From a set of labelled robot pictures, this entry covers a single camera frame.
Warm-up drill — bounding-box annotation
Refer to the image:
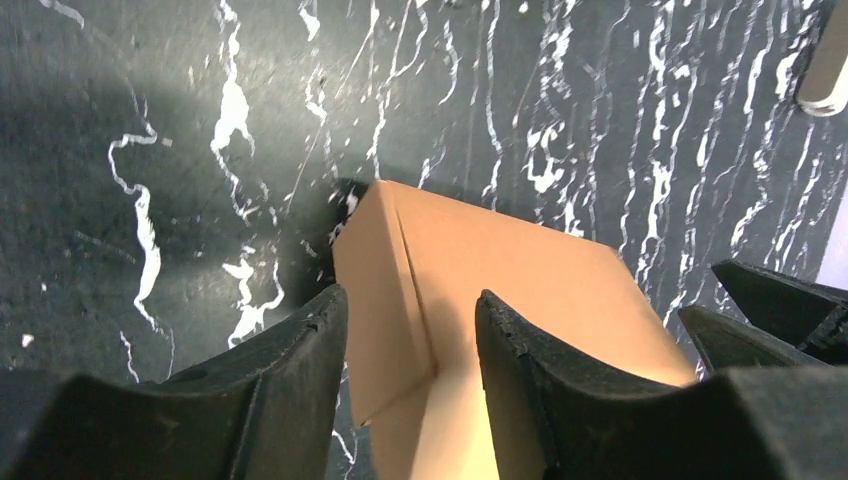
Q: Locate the white cylindrical drum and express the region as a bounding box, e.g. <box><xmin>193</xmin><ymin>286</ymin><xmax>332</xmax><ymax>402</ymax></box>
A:
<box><xmin>796</xmin><ymin>0</ymin><xmax>847</xmax><ymax>117</ymax></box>

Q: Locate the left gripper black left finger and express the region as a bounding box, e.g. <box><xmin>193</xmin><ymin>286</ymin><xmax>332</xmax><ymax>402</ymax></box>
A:
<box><xmin>1</xmin><ymin>285</ymin><xmax>348</xmax><ymax>479</ymax></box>

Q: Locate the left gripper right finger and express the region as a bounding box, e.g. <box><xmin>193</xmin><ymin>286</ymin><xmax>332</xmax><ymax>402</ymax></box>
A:
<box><xmin>475</xmin><ymin>291</ymin><xmax>847</xmax><ymax>479</ymax></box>

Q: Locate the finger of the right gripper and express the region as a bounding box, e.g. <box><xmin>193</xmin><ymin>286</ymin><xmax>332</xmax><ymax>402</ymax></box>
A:
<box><xmin>711</xmin><ymin>260</ymin><xmax>847</xmax><ymax>365</ymax></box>
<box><xmin>678</xmin><ymin>306</ymin><xmax>828</xmax><ymax>374</ymax></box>

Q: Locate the brown cardboard box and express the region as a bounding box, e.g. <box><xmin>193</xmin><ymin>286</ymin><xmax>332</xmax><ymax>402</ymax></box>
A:
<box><xmin>332</xmin><ymin>180</ymin><xmax>695</xmax><ymax>479</ymax></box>

